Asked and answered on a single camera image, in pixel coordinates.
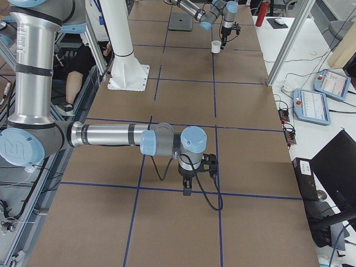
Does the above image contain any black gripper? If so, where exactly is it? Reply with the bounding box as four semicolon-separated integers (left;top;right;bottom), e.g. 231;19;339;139
221;27;232;50
178;165;198;196

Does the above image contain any white cup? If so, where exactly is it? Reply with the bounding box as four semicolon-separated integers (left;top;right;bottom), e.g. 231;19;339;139
211;40;221;54

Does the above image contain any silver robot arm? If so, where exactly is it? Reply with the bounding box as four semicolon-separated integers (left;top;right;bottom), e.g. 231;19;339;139
164;0;241;50
1;1;206;195

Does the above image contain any grey closed laptop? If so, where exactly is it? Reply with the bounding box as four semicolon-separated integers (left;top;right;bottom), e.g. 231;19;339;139
169;13;193;32

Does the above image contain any red bottle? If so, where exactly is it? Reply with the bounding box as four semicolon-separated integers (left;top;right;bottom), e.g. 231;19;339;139
255;1;269;27

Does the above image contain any white computer mouse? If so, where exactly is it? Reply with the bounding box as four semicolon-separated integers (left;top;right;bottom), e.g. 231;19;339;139
274;18;285;25

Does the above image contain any orange black adapter upper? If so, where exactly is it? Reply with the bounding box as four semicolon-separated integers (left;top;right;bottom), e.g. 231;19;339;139
278;108;290;123

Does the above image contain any orange black adapter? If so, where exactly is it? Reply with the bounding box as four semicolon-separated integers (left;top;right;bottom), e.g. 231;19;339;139
283;128;296;147
278;108;290;123

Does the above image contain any near blue teach pendant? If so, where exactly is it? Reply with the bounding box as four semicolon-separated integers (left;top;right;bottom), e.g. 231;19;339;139
293;88;331;125

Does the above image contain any blue teach pendant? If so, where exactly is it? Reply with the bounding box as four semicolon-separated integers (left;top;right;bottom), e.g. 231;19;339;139
314;70;351;101
293;88;331;125

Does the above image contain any orange black adapter lower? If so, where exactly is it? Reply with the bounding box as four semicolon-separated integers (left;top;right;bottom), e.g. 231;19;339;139
283;128;296;147

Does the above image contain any far blue teach pendant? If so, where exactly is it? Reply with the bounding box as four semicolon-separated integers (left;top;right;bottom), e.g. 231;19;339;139
314;70;351;101

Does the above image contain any black desktop box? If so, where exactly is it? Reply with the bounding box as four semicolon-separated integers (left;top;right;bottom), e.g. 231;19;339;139
292;157;345;250

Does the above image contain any black computer monitor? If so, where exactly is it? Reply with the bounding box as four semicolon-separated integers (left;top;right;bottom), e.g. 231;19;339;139
309;129;356;209

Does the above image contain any seated person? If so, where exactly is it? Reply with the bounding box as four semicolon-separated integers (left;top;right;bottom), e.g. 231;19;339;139
54;0;112;117

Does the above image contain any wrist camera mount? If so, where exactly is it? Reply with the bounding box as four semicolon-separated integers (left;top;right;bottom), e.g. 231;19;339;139
231;22;241;36
199;154;219;180

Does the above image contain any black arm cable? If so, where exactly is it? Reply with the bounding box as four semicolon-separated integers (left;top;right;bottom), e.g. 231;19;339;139
150;154;224;211

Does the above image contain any aluminium frame post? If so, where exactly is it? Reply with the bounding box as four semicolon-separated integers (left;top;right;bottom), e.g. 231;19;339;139
266;0;315;86

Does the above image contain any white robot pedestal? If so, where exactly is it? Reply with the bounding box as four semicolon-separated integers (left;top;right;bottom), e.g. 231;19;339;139
100;0;150;92

